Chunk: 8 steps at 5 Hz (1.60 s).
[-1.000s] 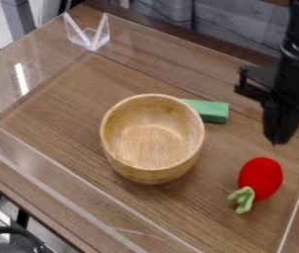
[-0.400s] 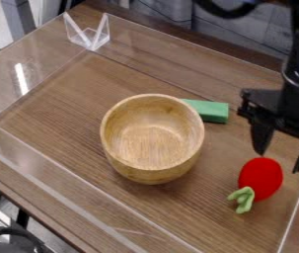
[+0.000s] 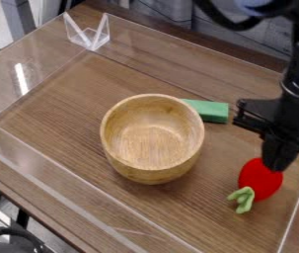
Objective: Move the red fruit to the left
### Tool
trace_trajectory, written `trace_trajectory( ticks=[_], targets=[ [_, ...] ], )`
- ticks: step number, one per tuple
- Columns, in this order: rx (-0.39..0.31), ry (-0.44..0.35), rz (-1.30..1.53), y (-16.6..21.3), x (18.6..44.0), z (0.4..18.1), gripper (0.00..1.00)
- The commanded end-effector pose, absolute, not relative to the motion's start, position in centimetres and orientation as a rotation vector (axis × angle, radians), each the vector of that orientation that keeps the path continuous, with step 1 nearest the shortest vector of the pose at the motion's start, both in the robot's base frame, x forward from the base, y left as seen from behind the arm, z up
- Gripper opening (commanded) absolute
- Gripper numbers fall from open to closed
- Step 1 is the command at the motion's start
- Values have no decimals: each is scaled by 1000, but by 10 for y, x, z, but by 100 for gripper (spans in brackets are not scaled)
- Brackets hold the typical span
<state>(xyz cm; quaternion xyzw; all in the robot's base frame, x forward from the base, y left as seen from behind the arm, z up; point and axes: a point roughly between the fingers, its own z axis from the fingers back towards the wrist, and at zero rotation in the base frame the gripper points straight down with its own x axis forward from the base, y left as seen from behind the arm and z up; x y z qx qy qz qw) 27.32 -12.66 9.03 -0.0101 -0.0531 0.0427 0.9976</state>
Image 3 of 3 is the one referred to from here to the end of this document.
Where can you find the wooden bowl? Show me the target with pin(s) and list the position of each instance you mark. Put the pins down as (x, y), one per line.
(153, 136)

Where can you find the clear acrylic tray enclosure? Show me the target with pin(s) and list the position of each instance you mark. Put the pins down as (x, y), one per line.
(58, 88)

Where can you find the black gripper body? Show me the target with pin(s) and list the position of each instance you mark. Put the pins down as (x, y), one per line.
(273, 116)

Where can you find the green sponge block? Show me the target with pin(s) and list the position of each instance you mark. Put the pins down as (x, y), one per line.
(213, 112)

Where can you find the black metal device base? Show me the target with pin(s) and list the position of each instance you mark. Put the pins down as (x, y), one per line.
(26, 240)

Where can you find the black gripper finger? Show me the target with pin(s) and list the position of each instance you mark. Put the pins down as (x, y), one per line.
(280, 152)

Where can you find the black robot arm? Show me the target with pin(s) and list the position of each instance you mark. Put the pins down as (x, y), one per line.
(258, 11)

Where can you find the red plush fruit green leaf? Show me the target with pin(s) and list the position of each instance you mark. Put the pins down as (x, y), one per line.
(258, 184)

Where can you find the clear acrylic corner bracket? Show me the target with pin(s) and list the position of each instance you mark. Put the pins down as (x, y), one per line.
(90, 38)

